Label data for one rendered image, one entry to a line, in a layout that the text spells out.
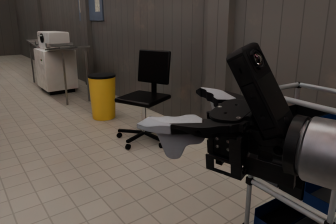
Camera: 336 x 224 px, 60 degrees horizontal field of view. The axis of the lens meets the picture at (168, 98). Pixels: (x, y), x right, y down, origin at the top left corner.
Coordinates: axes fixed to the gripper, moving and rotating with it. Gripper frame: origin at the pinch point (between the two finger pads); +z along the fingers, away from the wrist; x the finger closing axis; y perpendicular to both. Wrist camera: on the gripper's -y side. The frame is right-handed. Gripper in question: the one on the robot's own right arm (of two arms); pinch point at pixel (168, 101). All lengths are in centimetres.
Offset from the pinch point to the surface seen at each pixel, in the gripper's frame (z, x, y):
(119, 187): 142, 91, 137
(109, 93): 282, 205, 112
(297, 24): 48, 233, 22
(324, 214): -10, 93, 90
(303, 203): 0, 97, 91
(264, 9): 81, 243, 11
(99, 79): 287, 197, 91
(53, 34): 469, 249, 44
